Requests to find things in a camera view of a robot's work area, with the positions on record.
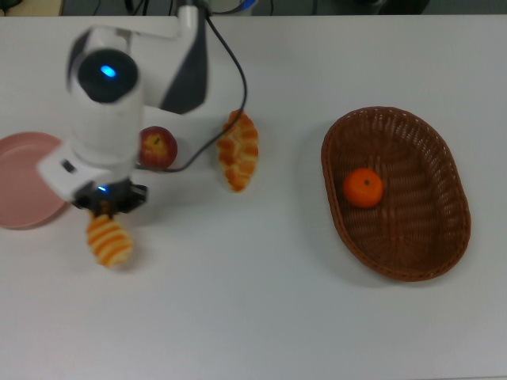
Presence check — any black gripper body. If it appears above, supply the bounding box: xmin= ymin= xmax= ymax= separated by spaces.
xmin=73 ymin=180 xmax=150 ymax=215

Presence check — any ridged striped toy bread roll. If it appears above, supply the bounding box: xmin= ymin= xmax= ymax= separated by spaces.
xmin=86 ymin=201 xmax=134 ymax=269

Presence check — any red toy apple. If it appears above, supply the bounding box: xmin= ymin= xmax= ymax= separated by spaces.
xmin=137 ymin=125 xmax=178 ymax=168

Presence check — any braided toy bread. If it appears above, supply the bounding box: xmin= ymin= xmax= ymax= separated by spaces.
xmin=215 ymin=109 xmax=260 ymax=193

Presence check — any toy orange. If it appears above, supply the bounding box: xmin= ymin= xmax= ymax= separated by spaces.
xmin=341 ymin=167 xmax=384 ymax=209

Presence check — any pink plate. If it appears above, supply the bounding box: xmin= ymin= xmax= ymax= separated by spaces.
xmin=0 ymin=131 xmax=73 ymax=230

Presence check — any brown woven basket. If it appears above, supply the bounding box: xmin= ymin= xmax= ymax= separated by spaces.
xmin=320 ymin=105 xmax=472 ymax=283

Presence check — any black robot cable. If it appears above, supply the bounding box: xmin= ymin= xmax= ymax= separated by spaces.
xmin=134 ymin=13 xmax=250 ymax=174

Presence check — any white robot base blue ring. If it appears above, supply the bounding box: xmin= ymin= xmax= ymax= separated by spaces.
xmin=221 ymin=0 xmax=259 ymax=16

